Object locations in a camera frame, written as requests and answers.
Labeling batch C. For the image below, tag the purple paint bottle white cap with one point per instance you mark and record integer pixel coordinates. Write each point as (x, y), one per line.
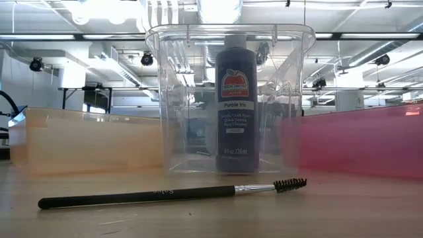
(236, 139)

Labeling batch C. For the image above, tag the black spoolie brush silver ferrule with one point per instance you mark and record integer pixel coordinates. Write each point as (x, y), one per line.
(148, 196)

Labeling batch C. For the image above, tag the clear plastic bin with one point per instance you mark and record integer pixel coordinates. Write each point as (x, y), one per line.
(185, 99)

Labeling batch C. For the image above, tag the black ceiling spotlight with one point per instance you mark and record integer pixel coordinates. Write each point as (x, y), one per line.
(319, 82)
(147, 59)
(36, 64)
(382, 59)

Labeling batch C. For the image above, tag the background black legged table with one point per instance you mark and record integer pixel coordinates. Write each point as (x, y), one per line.
(99, 88)

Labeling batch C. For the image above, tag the orange translucent plastic bin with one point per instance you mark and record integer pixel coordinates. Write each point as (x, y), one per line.
(82, 142)

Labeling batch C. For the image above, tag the pink translucent plastic bin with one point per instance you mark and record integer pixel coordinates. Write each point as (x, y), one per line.
(363, 142)

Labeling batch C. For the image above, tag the black overhead beam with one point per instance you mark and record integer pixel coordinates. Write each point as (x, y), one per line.
(79, 37)

